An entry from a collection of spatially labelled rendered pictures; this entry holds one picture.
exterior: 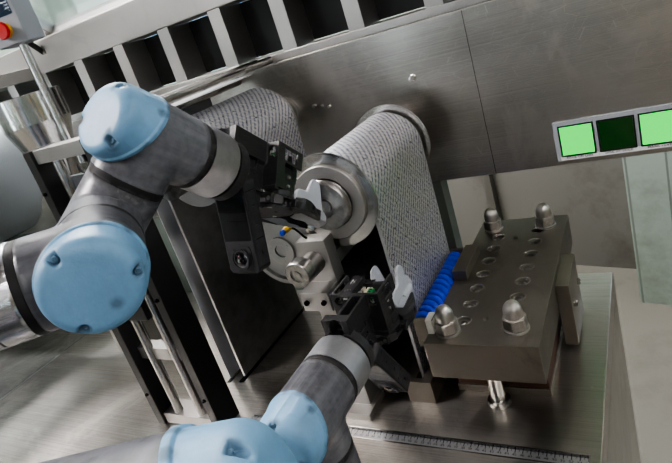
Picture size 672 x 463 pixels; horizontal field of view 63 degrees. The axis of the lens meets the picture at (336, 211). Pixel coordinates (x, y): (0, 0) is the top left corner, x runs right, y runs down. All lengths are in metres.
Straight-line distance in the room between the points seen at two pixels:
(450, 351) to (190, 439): 0.57
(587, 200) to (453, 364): 2.09
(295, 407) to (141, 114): 0.32
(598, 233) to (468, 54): 2.00
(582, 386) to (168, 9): 1.07
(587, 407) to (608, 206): 2.02
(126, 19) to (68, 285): 1.04
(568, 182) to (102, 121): 2.49
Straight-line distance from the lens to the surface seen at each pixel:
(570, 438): 0.84
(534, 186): 2.90
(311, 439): 0.59
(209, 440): 0.29
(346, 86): 1.10
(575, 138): 1.02
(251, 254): 0.65
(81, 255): 0.41
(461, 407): 0.91
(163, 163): 0.55
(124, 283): 0.41
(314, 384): 0.62
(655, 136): 1.01
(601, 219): 2.87
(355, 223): 0.79
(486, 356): 0.80
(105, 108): 0.54
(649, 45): 0.99
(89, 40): 1.50
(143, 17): 1.36
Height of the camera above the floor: 1.49
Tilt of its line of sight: 19 degrees down
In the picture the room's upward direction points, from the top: 18 degrees counter-clockwise
